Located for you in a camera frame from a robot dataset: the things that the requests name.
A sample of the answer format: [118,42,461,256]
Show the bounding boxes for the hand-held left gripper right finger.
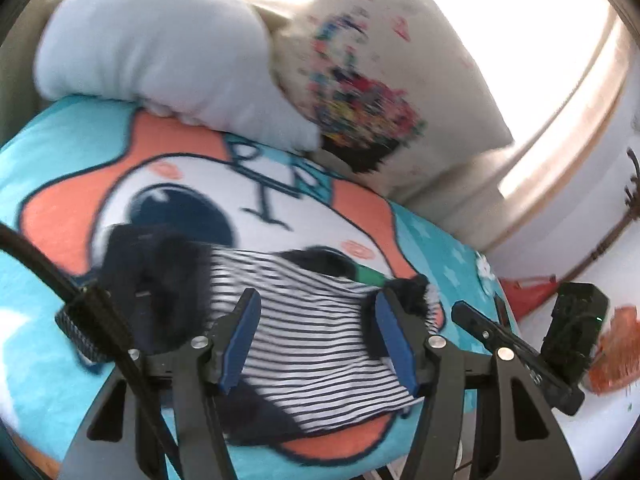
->
[374,286,585,480]

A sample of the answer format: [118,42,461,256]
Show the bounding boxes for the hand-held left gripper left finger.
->
[60,287,263,480]

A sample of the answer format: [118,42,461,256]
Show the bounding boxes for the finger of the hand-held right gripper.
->
[451,300,586,417]

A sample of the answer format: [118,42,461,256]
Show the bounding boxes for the striped navy and white pants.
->
[97,222,445,443]

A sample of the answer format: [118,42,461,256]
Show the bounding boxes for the orange blurred object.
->
[585,304,640,397]

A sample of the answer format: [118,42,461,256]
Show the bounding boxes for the red object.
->
[499,274,558,323]

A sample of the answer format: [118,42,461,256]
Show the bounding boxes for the dark branch decoration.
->
[557,147,640,286]

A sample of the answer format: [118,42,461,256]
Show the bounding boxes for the printed cartoon blanket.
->
[0,92,518,480]

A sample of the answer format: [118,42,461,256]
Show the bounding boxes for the floral print cushion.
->
[250,0,517,202]

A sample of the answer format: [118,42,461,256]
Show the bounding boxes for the grey plush pillow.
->
[32,0,325,155]

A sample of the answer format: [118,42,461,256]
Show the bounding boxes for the black cable with braided sleeve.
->
[0,222,181,480]

